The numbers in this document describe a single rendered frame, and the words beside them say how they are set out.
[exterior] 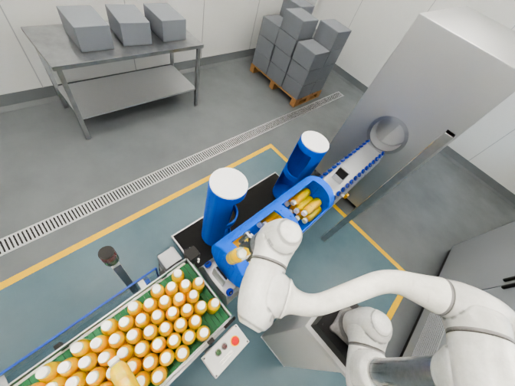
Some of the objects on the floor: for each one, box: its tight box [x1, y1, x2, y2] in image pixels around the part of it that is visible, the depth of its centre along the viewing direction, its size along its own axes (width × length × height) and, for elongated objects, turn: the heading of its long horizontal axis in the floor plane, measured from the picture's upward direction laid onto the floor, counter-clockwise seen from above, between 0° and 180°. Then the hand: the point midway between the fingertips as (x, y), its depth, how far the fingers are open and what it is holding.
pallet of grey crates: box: [250, 0, 352, 107], centre depth 414 cm, size 120×80×119 cm
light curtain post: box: [321, 129, 455, 242], centre depth 218 cm, size 6×6×170 cm
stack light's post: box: [111, 261, 133, 286], centre depth 159 cm, size 4×4×110 cm
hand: (244, 252), depth 98 cm, fingers closed on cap, 4 cm apart
